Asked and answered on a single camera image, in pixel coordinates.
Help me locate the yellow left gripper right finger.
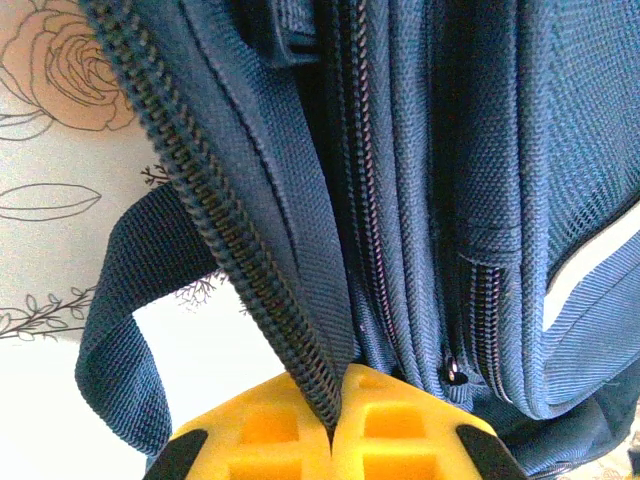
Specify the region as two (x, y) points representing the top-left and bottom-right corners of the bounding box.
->
(330, 362), (530, 480)

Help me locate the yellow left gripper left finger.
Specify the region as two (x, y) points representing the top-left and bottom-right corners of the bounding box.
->
(144, 372), (334, 480)

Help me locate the navy blue backpack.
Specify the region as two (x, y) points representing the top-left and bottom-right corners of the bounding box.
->
(74, 0), (640, 480)

